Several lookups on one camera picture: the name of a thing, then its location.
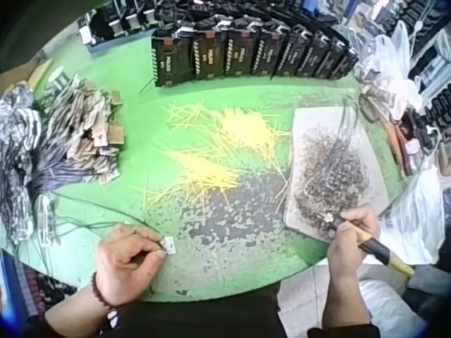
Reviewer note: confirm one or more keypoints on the white tray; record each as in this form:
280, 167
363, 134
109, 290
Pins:
310, 123

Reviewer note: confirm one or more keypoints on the stack of black cartons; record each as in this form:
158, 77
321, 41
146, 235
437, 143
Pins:
112, 21

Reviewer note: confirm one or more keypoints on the white sack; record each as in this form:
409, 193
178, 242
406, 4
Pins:
391, 310

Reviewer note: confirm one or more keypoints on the clear plastic bag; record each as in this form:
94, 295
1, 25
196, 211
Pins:
387, 60

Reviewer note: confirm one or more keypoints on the white round stool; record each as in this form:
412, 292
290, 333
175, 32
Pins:
61, 77

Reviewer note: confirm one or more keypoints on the pile of yellow sticks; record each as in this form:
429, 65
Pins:
225, 151

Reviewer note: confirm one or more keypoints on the person's right hand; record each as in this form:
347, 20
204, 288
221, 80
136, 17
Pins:
347, 257

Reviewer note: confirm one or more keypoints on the small white metal piece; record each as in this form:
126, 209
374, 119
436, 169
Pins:
328, 219

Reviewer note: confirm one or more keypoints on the person's left hand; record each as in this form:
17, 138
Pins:
120, 267

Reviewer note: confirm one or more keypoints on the white printed plastic bag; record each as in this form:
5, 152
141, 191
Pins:
415, 214

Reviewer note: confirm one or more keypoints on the row of black boxes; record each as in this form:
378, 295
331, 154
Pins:
243, 53

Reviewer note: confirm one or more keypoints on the shelf of black goods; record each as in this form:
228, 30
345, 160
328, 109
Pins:
423, 53

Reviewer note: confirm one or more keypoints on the small white tag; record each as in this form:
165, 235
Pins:
170, 244

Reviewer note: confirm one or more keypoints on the pile of small metal parts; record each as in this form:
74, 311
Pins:
331, 169

